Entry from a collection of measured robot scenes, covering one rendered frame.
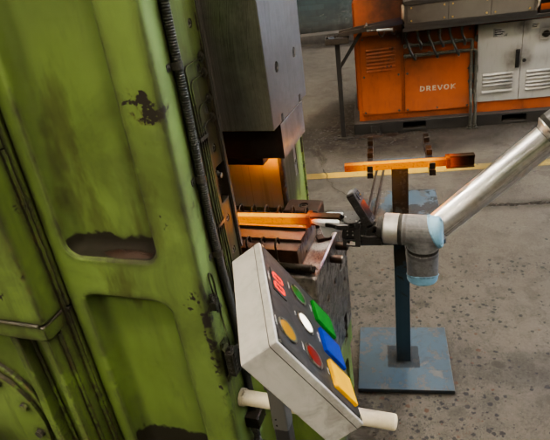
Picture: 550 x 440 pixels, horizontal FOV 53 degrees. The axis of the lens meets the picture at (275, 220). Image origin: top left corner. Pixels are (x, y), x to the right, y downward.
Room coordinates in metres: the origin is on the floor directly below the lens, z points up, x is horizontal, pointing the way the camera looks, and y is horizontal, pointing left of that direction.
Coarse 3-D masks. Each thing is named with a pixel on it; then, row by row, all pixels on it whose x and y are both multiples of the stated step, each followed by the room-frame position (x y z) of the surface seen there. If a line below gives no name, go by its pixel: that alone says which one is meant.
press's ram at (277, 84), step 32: (224, 0) 1.33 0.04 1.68; (256, 0) 1.30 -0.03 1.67; (288, 0) 1.51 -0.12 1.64; (224, 32) 1.33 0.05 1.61; (256, 32) 1.30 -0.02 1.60; (288, 32) 1.48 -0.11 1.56; (224, 64) 1.34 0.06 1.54; (256, 64) 1.31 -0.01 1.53; (288, 64) 1.45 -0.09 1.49; (224, 96) 1.34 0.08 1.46; (256, 96) 1.31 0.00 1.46; (288, 96) 1.43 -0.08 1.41; (224, 128) 1.35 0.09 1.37; (256, 128) 1.32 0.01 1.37
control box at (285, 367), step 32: (256, 256) 1.01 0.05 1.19; (256, 288) 0.90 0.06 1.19; (288, 288) 0.97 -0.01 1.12; (256, 320) 0.80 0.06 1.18; (288, 320) 0.83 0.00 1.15; (256, 352) 0.72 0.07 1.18; (288, 352) 0.72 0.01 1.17; (320, 352) 0.84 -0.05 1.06; (288, 384) 0.72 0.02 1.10; (320, 384) 0.72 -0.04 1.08; (320, 416) 0.72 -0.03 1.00; (352, 416) 0.72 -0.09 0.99
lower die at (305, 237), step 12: (240, 228) 1.51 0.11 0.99; (252, 228) 1.50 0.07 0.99; (264, 228) 1.49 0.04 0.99; (276, 228) 1.47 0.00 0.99; (288, 228) 1.46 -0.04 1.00; (300, 228) 1.44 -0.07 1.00; (312, 228) 1.50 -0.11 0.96; (252, 240) 1.44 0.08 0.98; (288, 240) 1.40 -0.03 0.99; (300, 240) 1.39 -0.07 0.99; (312, 240) 1.48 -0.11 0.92; (288, 252) 1.36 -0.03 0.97; (300, 252) 1.37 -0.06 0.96
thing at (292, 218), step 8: (240, 216) 1.53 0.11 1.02; (248, 216) 1.53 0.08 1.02; (256, 216) 1.52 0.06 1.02; (264, 216) 1.51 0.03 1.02; (272, 216) 1.50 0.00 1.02; (280, 216) 1.49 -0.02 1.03; (288, 216) 1.48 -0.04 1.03; (296, 216) 1.47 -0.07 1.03; (304, 216) 1.46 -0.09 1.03; (312, 216) 1.45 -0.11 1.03; (320, 216) 1.44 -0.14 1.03; (328, 216) 1.43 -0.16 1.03; (336, 216) 1.42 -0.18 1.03; (312, 224) 1.44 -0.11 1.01
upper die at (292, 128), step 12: (300, 108) 1.51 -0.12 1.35; (288, 120) 1.40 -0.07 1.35; (300, 120) 1.50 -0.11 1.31; (228, 132) 1.40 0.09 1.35; (240, 132) 1.39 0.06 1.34; (252, 132) 1.38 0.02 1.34; (264, 132) 1.36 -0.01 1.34; (276, 132) 1.35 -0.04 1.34; (288, 132) 1.39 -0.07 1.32; (300, 132) 1.49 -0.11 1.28; (228, 144) 1.41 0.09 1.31; (240, 144) 1.39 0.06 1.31; (252, 144) 1.38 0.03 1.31; (264, 144) 1.37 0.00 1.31; (276, 144) 1.35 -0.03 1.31; (288, 144) 1.38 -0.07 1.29; (228, 156) 1.41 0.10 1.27; (240, 156) 1.39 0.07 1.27; (252, 156) 1.38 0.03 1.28; (264, 156) 1.37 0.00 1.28; (276, 156) 1.35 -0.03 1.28
